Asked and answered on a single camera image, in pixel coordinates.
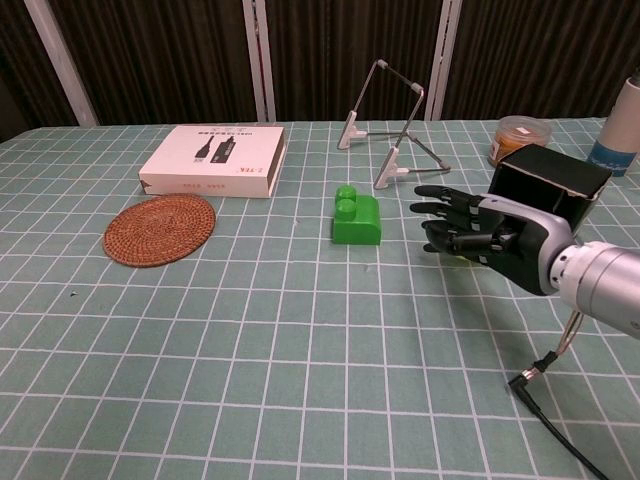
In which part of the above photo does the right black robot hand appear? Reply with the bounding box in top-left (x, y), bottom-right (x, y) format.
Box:
top-left (409, 185), bottom-right (575, 297)

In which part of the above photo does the black open cardboard box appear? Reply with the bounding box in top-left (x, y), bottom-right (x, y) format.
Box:
top-left (488, 143), bottom-right (614, 236)

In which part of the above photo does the white flat product box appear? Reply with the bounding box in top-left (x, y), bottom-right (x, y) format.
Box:
top-left (138, 124), bottom-right (288, 200)

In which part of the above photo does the clear jar with orange contents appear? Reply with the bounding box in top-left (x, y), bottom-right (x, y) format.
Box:
top-left (488, 115), bottom-right (553, 169)

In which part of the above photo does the white and blue bottle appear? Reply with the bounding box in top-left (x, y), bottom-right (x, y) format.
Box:
top-left (587, 71), bottom-right (640, 178)

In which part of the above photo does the folding metal phone stand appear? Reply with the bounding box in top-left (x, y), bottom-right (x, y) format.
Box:
top-left (336, 59), bottom-right (451, 191)

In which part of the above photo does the green toy building block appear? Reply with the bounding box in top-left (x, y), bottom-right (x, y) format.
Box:
top-left (330, 184), bottom-right (383, 247)

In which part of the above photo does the green checked tablecloth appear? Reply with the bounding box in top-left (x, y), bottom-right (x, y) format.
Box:
top-left (0, 117), bottom-right (640, 480)

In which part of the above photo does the round woven rattan coaster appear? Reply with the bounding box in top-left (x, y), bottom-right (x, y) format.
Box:
top-left (103, 193), bottom-right (217, 269)

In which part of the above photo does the dark brown curtain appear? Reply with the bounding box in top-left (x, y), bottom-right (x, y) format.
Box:
top-left (0, 0), bottom-right (640, 144)

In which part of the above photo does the black cable with angled plug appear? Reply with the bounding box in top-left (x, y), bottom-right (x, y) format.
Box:
top-left (507, 305), bottom-right (611, 480)

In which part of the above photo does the white frame post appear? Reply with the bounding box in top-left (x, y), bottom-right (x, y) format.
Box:
top-left (424, 0), bottom-right (463, 122)
top-left (23, 0), bottom-right (100, 127)
top-left (242, 0), bottom-right (278, 123)

